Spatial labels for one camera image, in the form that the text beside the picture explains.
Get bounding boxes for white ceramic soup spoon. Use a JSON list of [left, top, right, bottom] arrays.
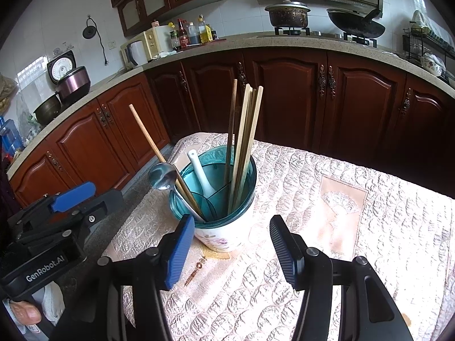
[[187, 149, 216, 198]]

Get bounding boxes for steel spoon pink handle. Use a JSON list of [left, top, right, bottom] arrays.
[[148, 163, 178, 190]]

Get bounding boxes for light bamboo chopstick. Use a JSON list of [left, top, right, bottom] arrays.
[[228, 84, 251, 213], [235, 85, 264, 207]]

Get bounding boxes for person's left hand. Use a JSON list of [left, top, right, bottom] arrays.
[[10, 301, 42, 326]]

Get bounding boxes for teal rimmed white utensil holder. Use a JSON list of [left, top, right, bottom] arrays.
[[181, 145, 257, 253]]

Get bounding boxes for blue water bottle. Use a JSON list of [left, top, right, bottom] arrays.
[[0, 116, 24, 157]]

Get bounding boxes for dark metal bowl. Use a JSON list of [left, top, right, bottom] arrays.
[[34, 93, 62, 126]]

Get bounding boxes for pink quilted tablecloth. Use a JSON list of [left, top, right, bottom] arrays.
[[105, 141, 454, 340]]

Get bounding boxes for purple rice cooker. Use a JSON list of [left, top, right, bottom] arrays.
[[47, 50, 91, 106]]

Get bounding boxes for dark wood lower cabinets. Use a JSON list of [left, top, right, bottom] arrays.
[[9, 47, 454, 205]]

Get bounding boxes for white electric kettle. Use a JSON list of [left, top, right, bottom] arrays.
[[126, 41, 148, 67]]

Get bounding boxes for yellow oil bottle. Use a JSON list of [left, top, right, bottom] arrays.
[[197, 15, 213, 44]]

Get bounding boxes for gas stove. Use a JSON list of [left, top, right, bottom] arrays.
[[257, 27, 378, 48]]

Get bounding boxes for black wok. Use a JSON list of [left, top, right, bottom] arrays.
[[327, 9, 386, 39]]

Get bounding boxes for steel lidded cooking pot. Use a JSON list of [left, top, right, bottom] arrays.
[[264, 0, 311, 28]]

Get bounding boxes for black dish rack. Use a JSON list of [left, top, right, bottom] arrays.
[[403, 27, 454, 86]]

